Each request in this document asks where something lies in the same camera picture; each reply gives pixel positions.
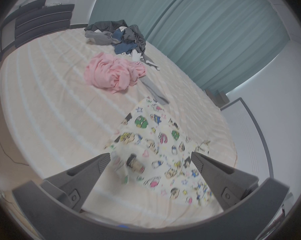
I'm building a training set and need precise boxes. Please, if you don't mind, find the bed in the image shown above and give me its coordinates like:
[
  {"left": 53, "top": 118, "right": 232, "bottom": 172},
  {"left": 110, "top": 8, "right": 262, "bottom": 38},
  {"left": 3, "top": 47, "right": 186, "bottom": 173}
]
[{"left": 0, "top": 28, "right": 275, "bottom": 229}]

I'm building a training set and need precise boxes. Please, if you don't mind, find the blue-green curtain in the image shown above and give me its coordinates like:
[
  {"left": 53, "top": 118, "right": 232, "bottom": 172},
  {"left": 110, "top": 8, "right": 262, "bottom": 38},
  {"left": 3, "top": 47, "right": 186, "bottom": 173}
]
[
  {"left": 145, "top": 0, "right": 291, "bottom": 92},
  {"left": 89, "top": 0, "right": 199, "bottom": 38}
]

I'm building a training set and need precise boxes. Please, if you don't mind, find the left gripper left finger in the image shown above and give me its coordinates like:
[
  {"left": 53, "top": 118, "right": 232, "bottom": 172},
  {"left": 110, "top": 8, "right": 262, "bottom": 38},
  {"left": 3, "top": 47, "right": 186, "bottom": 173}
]
[{"left": 41, "top": 152, "right": 111, "bottom": 212}]

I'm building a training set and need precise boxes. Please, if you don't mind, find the black cable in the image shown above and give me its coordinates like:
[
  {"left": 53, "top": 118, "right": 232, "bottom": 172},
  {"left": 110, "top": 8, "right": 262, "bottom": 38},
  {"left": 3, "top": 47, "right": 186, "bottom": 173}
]
[{"left": 0, "top": 116, "right": 29, "bottom": 167}]

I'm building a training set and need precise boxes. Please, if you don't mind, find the grey knitted garment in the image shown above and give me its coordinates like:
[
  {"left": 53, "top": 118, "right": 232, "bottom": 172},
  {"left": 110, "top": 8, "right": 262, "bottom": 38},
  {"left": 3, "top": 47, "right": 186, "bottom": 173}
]
[{"left": 139, "top": 76, "right": 170, "bottom": 105}]

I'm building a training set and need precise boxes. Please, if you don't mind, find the white printed pyjama top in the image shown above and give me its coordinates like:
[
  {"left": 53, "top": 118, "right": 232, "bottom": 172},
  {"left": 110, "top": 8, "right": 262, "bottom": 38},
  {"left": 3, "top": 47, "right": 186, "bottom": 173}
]
[{"left": 104, "top": 96, "right": 215, "bottom": 207}]

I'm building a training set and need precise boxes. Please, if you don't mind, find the black chest of drawers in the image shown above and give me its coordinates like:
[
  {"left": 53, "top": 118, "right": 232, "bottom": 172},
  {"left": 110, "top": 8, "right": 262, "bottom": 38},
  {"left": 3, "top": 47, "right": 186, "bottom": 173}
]
[{"left": 14, "top": 3, "right": 75, "bottom": 47}]

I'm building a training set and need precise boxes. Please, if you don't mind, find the pile of clothes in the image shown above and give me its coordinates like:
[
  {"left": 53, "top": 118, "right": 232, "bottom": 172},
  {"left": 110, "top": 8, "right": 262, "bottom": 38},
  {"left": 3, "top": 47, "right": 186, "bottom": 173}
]
[{"left": 84, "top": 20, "right": 161, "bottom": 71}]

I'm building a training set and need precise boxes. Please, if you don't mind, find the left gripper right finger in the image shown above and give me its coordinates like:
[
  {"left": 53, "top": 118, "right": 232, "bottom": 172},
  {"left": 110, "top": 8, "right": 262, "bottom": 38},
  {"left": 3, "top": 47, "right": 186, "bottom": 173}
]
[{"left": 191, "top": 151, "right": 260, "bottom": 212}]

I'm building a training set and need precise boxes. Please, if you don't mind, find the pink garment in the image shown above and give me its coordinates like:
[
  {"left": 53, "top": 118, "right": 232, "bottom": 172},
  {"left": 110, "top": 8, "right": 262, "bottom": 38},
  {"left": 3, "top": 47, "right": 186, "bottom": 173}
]
[{"left": 84, "top": 52, "right": 147, "bottom": 95}]

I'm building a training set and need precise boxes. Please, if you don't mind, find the grey bedside table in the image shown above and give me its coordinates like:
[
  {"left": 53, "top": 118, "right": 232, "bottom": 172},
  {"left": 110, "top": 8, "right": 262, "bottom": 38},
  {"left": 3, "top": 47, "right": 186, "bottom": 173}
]
[{"left": 205, "top": 88, "right": 229, "bottom": 108}]

